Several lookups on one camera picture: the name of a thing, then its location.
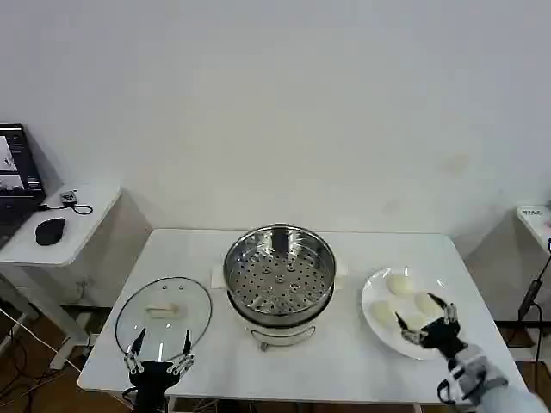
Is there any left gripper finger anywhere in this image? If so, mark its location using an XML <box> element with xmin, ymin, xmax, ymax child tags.
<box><xmin>123</xmin><ymin>328</ymin><xmax>147</xmax><ymax>373</ymax></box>
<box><xmin>167</xmin><ymin>330</ymin><xmax>196</xmax><ymax>374</ymax></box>

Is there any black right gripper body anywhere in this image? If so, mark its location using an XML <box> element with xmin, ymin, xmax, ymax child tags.
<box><xmin>420</xmin><ymin>319</ymin><xmax>469</xmax><ymax>359</ymax></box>

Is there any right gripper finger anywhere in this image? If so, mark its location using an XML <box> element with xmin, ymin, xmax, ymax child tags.
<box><xmin>394</xmin><ymin>312</ymin><xmax>427</xmax><ymax>344</ymax></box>
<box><xmin>427</xmin><ymin>293</ymin><xmax>458</xmax><ymax>326</ymax></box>

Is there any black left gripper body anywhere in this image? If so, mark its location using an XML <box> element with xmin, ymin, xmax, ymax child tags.
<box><xmin>128</xmin><ymin>361</ymin><xmax>178</xmax><ymax>413</ymax></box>

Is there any white steamed bun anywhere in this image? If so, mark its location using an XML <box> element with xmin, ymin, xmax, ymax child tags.
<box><xmin>369</xmin><ymin>300</ymin><xmax>398</xmax><ymax>329</ymax></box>
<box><xmin>413</xmin><ymin>292</ymin><xmax>444</xmax><ymax>317</ymax></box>
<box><xmin>387</xmin><ymin>274</ymin><xmax>417</xmax><ymax>296</ymax></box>
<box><xmin>402</xmin><ymin>314</ymin><xmax>432</xmax><ymax>336</ymax></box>

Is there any white plate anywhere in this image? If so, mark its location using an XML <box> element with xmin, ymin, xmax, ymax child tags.
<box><xmin>361</xmin><ymin>267</ymin><xmax>468</xmax><ymax>361</ymax></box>

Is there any round glass lid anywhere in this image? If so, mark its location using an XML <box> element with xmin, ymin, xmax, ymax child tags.
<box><xmin>115</xmin><ymin>276</ymin><xmax>214</xmax><ymax>361</ymax></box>

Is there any white electric cooker base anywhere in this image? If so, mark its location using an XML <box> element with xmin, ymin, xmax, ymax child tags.
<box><xmin>227</xmin><ymin>294</ymin><xmax>333</xmax><ymax>353</ymax></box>

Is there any perforated steel steamer basket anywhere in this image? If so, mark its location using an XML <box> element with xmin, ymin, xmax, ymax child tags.
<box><xmin>222</xmin><ymin>222</ymin><xmax>337</xmax><ymax>324</ymax></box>

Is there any white side table with label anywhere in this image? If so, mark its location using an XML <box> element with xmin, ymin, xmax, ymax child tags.
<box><xmin>515</xmin><ymin>205</ymin><xmax>551</xmax><ymax>253</ymax></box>

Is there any white side desk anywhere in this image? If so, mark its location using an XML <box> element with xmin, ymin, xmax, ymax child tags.
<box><xmin>0</xmin><ymin>182</ymin><xmax>123</xmax><ymax>371</ymax></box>

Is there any black computer mouse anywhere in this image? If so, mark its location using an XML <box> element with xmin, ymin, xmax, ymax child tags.
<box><xmin>34</xmin><ymin>217</ymin><xmax>67</xmax><ymax>247</ymax></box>

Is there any black laptop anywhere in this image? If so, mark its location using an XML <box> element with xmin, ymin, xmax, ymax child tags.
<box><xmin>0</xmin><ymin>123</ymin><xmax>47</xmax><ymax>250</ymax></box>

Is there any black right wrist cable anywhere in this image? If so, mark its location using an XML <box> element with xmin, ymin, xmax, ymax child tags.
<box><xmin>437</xmin><ymin>377</ymin><xmax>460</xmax><ymax>404</ymax></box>

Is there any black power cable with adapter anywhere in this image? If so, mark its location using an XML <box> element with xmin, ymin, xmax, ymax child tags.
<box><xmin>517</xmin><ymin>237</ymin><xmax>551</xmax><ymax>375</ymax></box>

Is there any white floor cable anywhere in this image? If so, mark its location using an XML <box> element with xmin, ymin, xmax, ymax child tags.
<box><xmin>0</xmin><ymin>305</ymin><xmax>84</xmax><ymax>373</ymax></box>

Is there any thin black desk cable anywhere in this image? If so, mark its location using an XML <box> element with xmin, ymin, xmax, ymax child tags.
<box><xmin>36</xmin><ymin>200</ymin><xmax>94</xmax><ymax>216</ymax></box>

